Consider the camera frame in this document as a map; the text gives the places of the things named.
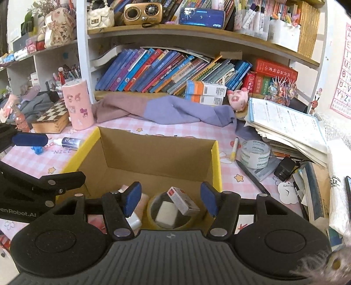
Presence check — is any pink sticker cylinder holder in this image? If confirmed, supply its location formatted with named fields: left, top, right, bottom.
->
left=62, top=78, right=94, bottom=130

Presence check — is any red book set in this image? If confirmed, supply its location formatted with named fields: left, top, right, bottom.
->
left=242, top=71, right=273, bottom=95

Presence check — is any pink alphabet poster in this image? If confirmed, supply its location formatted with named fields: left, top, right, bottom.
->
left=329, top=22, right=351, bottom=119

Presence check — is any stack of paper sheets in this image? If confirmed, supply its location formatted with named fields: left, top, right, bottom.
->
left=244, top=97, right=328, bottom=167

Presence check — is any white wooden bookshelf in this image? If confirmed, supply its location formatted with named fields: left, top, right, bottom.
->
left=75, top=0, right=328, bottom=116

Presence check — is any grey clothing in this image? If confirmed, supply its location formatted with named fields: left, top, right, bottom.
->
left=4, top=92, right=59, bottom=122

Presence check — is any black pen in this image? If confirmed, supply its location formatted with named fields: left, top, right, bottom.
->
left=235, top=159, right=270, bottom=196

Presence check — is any clear marker holder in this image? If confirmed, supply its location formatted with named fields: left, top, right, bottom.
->
left=233, top=0, right=270, bottom=40

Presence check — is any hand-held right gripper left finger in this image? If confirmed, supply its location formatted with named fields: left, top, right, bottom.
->
left=51, top=181, right=142, bottom=242

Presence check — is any gold retro radio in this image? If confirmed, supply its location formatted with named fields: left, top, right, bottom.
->
left=123, top=2, right=163, bottom=26

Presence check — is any clear tape roll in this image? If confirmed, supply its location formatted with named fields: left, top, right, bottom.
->
left=241, top=139, right=271, bottom=169

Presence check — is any black charger block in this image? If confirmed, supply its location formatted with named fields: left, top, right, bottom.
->
left=274, top=156, right=297, bottom=182

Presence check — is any white tote bag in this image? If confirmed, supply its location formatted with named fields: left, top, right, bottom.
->
left=326, top=138, right=351, bottom=236

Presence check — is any small printed white box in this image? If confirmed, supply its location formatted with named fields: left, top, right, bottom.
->
left=167, top=187, right=201, bottom=216

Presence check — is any stack of yellow books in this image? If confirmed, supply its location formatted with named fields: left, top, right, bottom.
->
left=297, top=1, right=321, bottom=59

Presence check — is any white cube block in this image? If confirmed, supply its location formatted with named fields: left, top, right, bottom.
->
left=156, top=201, right=180, bottom=226

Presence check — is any pink checked tablecloth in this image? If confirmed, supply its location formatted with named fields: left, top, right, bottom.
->
left=0, top=118, right=310, bottom=236

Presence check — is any yellow white marker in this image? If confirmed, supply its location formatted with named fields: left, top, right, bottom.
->
left=230, top=137, right=240, bottom=162

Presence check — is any small black box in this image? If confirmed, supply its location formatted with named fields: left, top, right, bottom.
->
left=288, top=97, right=309, bottom=113

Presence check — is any thick red dictionary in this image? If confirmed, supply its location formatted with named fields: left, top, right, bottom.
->
left=256, top=58, right=299, bottom=80

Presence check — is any purple mauve cloth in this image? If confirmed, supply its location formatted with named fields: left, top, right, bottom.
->
left=92, top=92, right=253, bottom=137

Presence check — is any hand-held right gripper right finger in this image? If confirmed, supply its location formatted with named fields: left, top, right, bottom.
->
left=200, top=181, right=299, bottom=242

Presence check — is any white pen holder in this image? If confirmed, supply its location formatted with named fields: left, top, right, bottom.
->
left=267, top=12, right=302, bottom=52

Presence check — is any yellow cardboard box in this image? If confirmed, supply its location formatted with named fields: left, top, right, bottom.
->
left=56, top=126, right=222, bottom=231

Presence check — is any grey fluffy cuff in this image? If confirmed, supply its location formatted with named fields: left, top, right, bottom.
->
left=289, top=245, right=351, bottom=285

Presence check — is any brown tape roll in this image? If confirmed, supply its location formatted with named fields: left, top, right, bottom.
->
left=147, top=192, right=202, bottom=230

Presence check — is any row of colourful thin books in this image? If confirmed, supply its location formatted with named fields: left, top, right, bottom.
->
left=112, top=0, right=236, bottom=28

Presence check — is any dried flower bunch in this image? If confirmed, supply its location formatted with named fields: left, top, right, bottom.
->
left=27, top=0, right=61, bottom=17

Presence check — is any pink hand toy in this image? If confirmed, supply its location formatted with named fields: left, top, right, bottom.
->
left=0, top=94, right=21, bottom=122

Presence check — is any wooden chess box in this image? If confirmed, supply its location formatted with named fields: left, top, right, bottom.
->
left=31, top=98, right=70, bottom=134

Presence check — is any black smartphone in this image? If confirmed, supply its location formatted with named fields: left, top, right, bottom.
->
left=344, top=175, right=351, bottom=209

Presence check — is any cartoon wall sticker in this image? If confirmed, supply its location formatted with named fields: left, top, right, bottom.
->
left=308, top=88, right=322, bottom=114

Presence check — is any white quilted pearl handbag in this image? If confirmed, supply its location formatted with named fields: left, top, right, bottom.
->
left=86, top=0, right=115, bottom=30

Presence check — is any orange white carton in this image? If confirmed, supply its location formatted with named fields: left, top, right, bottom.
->
left=185, top=94, right=226, bottom=106
left=186, top=80, right=227, bottom=97

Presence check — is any colourful ornament bunch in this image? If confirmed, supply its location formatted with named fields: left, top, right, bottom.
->
left=267, top=77, right=298, bottom=107

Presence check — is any red spray bottle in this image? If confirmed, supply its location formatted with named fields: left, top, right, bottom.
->
left=11, top=103, right=31, bottom=133

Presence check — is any cup of pens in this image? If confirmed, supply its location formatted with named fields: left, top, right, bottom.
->
left=52, top=64, right=81, bottom=88

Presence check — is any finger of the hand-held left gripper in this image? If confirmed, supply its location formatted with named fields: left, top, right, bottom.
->
left=0, top=162, right=86, bottom=205
left=0, top=123, right=49, bottom=154

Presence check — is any blue speaker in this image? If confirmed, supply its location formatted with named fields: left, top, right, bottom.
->
left=179, top=8, right=226, bottom=29

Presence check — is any white side shelf unit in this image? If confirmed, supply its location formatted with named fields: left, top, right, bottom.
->
left=0, top=40, right=80, bottom=99

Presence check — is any row of blue purple books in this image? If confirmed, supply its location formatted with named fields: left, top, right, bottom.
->
left=95, top=47, right=253, bottom=96

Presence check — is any white paper tag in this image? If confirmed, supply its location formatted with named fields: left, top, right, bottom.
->
left=277, top=181, right=298, bottom=205

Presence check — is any pink pig toy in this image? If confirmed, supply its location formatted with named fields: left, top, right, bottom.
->
left=226, top=88, right=250, bottom=113

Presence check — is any white blue glue bottle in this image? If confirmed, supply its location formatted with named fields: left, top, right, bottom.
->
left=52, top=136, right=85, bottom=151

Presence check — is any white blue box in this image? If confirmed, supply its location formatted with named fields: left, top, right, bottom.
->
left=0, top=49, right=28, bottom=65

